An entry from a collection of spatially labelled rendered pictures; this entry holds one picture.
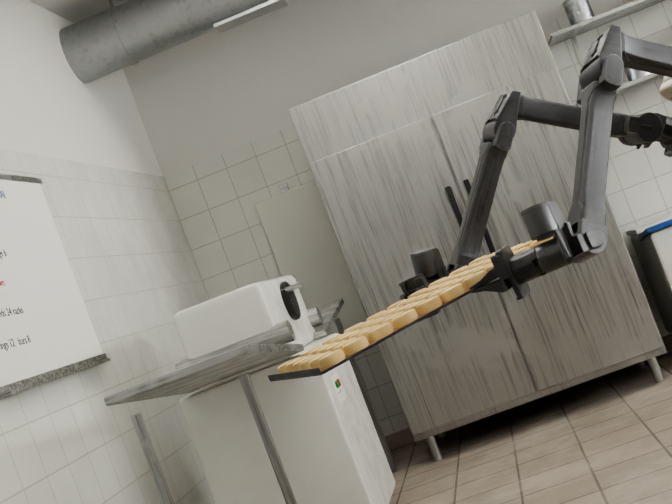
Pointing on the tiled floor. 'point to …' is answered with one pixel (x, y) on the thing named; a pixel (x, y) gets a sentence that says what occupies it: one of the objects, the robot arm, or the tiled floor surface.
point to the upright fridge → (514, 73)
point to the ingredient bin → (656, 261)
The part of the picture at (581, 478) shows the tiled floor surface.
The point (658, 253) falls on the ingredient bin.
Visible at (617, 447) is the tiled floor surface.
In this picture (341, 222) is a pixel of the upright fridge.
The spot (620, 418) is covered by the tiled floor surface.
